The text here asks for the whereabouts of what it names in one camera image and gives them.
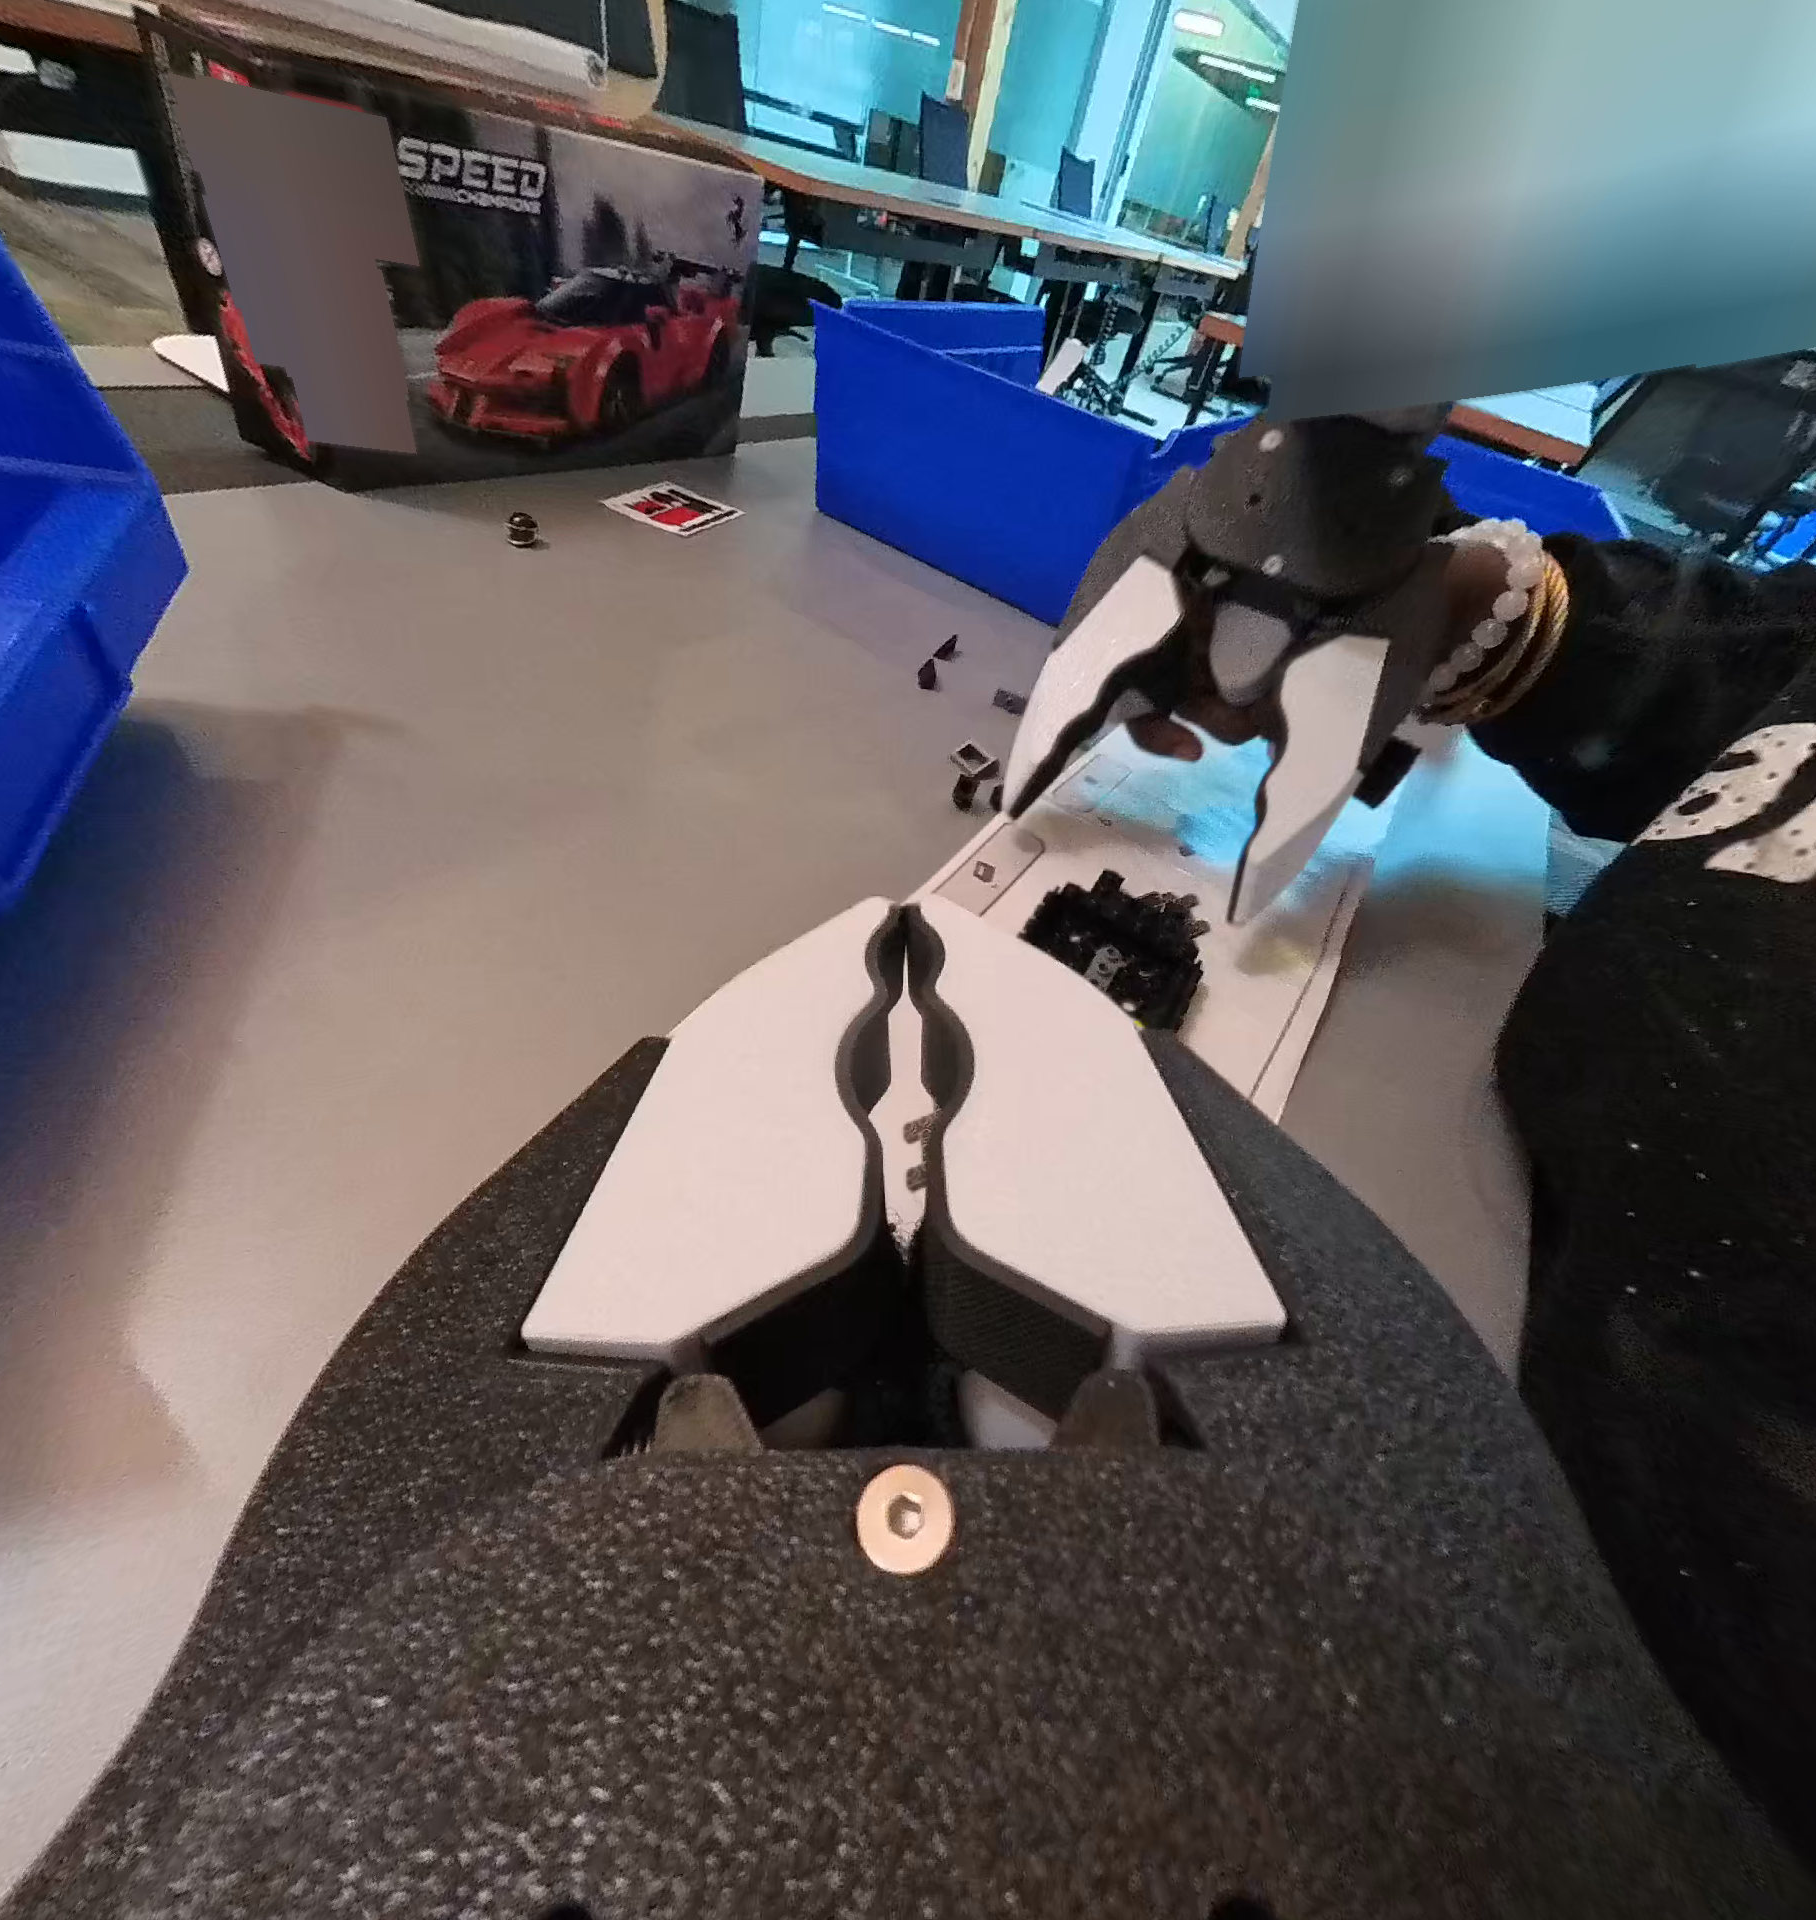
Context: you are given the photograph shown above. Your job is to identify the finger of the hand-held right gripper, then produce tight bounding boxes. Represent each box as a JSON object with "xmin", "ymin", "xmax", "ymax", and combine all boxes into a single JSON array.
[
  {"xmin": 1003, "ymin": 555, "xmax": 1195, "ymax": 821},
  {"xmin": 1228, "ymin": 627, "xmax": 1397, "ymax": 925}
]

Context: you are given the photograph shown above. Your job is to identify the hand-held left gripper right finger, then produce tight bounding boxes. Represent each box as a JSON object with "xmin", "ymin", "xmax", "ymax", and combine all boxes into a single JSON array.
[{"xmin": 905, "ymin": 904, "xmax": 1289, "ymax": 1370}]

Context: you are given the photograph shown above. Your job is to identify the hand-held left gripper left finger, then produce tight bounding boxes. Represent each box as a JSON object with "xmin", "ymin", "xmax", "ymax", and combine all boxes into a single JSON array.
[{"xmin": 521, "ymin": 898, "xmax": 907, "ymax": 1364}]

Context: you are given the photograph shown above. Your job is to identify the black lego car chassis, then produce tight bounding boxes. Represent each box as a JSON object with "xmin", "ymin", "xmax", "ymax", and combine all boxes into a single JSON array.
[{"xmin": 1020, "ymin": 867, "xmax": 1208, "ymax": 1033}]

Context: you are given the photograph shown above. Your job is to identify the person's right forearm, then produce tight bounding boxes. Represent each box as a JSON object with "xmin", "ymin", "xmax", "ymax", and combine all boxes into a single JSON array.
[{"xmin": 1465, "ymin": 525, "xmax": 1816, "ymax": 842}]

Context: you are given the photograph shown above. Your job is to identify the lego instruction booklet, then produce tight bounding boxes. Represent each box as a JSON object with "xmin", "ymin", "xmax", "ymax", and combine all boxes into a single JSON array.
[{"xmin": 900, "ymin": 743, "xmax": 1377, "ymax": 1126}]

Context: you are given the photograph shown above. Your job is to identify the lego box with red car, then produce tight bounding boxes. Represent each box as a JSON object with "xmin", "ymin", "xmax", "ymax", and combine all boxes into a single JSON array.
[{"xmin": 136, "ymin": 0, "xmax": 766, "ymax": 498}]

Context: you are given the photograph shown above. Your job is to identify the person's right hand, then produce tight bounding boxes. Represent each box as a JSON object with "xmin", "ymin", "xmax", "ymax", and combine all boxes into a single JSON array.
[{"xmin": 1126, "ymin": 701, "xmax": 1272, "ymax": 763}]

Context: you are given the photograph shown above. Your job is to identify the red and black sticker sheet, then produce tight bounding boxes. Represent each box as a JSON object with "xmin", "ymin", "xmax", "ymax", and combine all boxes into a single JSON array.
[{"xmin": 599, "ymin": 480, "xmax": 744, "ymax": 538}]

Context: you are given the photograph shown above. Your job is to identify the long office table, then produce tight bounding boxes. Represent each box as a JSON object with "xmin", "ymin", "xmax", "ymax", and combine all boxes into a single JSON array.
[{"xmin": 654, "ymin": 111, "xmax": 1254, "ymax": 287}]

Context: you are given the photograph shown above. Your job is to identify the person's black printed shirt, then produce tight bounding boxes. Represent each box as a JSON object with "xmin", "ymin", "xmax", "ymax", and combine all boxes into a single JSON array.
[{"xmin": 1494, "ymin": 600, "xmax": 1816, "ymax": 1906}]

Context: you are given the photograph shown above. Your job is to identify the black office chair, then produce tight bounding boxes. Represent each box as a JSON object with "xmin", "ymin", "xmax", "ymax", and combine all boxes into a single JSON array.
[{"xmin": 654, "ymin": 0, "xmax": 751, "ymax": 133}]

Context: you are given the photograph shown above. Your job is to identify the large blue plastic bin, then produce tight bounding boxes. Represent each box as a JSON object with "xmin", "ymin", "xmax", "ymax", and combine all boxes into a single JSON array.
[{"xmin": 0, "ymin": 196, "xmax": 190, "ymax": 1001}]

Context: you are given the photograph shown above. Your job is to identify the rolled grey mat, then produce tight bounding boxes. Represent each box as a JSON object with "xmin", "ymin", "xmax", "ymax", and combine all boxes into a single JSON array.
[{"xmin": 159, "ymin": 0, "xmax": 610, "ymax": 104}]

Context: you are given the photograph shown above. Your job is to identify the white bead bracelet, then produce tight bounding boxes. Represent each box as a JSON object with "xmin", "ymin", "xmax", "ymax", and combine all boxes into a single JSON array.
[{"xmin": 1418, "ymin": 518, "xmax": 1554, "ymax": 725}]

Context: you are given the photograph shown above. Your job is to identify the gold bangle bracelets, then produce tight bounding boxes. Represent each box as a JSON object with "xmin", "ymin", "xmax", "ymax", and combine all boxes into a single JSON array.
[{"xmin": 1448, "ymin": 549, "xmax": 1574, "ymax": 725}]

